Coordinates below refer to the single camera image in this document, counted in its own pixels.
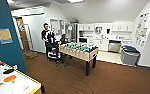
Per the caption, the green foosball table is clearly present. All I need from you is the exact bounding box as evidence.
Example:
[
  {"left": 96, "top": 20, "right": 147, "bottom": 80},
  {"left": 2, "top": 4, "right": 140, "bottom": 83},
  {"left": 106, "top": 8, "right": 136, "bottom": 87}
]
[{"left": 58, "top": 42, "right": 100, "bottom": 77}]

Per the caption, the black built-in microwave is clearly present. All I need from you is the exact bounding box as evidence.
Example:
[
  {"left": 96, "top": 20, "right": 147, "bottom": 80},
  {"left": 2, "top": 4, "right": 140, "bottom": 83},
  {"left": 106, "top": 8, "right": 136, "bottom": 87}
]
[{"left": 79, "top": 37, "right": 89, "bottom": 44}]

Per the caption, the black wheeled cart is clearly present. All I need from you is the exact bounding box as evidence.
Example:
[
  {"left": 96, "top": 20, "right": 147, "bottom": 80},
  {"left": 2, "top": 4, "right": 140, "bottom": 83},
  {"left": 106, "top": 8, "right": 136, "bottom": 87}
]
[{"left": 45, "top": 33, "right": 69, "bottom": 63}]

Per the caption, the white two-door base cabinet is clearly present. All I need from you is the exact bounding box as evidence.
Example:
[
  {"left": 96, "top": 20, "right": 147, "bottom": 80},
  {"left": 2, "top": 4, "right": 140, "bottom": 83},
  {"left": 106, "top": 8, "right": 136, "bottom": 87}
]
[{"left": 93, "top": 39, "right": 109, "bottom": 52}]

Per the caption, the grey pin board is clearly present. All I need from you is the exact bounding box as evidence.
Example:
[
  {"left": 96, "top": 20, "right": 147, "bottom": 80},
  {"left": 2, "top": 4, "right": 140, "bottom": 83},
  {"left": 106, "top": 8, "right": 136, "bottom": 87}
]
[{"left": 50, "top": 18, "right": 65, "bottom": 37}]

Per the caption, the steel paper towel dispenser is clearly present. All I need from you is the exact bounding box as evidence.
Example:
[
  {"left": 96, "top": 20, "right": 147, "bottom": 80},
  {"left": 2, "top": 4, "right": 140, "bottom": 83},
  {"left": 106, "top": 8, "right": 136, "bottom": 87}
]
[{"left": 95, "top": 26, "right": 103, "bottom": 35}]

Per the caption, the person in black shirt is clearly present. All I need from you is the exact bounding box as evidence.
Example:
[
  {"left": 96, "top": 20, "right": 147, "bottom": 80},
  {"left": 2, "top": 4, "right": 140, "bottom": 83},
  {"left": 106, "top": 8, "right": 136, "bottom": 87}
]
[{"left": 40, "top": 22, "right": 57, "bottom": 56}]

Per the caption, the brown cardboard box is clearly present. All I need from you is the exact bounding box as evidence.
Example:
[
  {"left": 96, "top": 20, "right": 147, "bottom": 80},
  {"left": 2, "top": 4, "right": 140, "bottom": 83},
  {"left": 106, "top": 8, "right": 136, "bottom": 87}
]
[{"left": 25, "top": 50, "right": 39, "bottom": 60}]

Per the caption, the rectangular ceiling light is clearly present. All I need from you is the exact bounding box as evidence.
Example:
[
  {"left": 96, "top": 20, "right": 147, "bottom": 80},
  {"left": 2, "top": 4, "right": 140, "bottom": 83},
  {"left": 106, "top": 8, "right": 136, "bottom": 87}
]
[{"left": 68, "top": 0, "right": 84, "bottom": 4}]

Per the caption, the blue-lid waste bin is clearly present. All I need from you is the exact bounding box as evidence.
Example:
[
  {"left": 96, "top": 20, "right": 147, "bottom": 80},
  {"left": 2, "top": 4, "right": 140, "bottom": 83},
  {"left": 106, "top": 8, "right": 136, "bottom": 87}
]
[{"left": 120, "top": 45, "right": 136, "bottom": 51}]

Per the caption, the brown wooden door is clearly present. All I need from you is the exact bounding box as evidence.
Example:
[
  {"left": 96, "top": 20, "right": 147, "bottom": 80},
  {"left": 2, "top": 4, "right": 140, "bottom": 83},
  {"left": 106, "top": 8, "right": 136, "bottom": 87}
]
[{"left": 15, "top": 17, "right": 34, "bottom": 53}]

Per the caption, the black-lid grey waste bin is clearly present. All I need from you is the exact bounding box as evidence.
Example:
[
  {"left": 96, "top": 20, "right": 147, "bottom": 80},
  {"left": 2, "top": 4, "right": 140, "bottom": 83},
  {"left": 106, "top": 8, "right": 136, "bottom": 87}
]
[{"left": 120, "top": 49, "right": 141, "bottom": 67}]

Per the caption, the yellow air hockey table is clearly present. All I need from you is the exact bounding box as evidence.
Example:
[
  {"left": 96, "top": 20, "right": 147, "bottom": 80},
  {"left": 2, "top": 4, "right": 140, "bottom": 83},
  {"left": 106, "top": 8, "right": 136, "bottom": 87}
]
[{"left": 0, "top": 60, "right": 45, "bottom": 94}]

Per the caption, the orange table tennis paddle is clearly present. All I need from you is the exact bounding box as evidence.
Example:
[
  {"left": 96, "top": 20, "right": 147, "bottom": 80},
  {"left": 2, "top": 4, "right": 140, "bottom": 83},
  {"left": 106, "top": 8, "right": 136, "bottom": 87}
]
[{"left": 3, "top": 75, "right": 17, "bottom": 84}]

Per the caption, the black wall soap dispenser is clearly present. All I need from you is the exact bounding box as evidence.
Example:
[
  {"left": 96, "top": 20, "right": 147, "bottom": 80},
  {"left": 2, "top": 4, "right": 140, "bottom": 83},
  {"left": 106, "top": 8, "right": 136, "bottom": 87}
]
[{"left": 106, "top": 28, "right": 111, "bottom": 35}]

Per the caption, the white wall outlet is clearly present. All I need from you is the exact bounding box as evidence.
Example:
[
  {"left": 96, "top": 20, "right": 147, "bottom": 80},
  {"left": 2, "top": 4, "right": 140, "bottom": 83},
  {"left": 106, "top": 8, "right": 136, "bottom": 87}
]
[{"left": 12, "top": 64, "right": 19, "bottom": 70}]

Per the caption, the large printed wall poster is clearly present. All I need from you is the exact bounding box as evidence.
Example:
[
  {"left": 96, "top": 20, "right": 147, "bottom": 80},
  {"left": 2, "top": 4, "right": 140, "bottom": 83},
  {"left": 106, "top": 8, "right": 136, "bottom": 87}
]
[{"left": 134, "top": 12, "right": 150, "bottom": 48}]

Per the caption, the yellow wall notice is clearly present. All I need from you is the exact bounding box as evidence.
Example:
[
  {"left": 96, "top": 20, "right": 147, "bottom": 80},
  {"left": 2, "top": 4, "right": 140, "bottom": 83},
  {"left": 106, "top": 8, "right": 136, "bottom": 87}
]
[{"left": 0, "top": 28, "right": 14, "bottom": 45}]

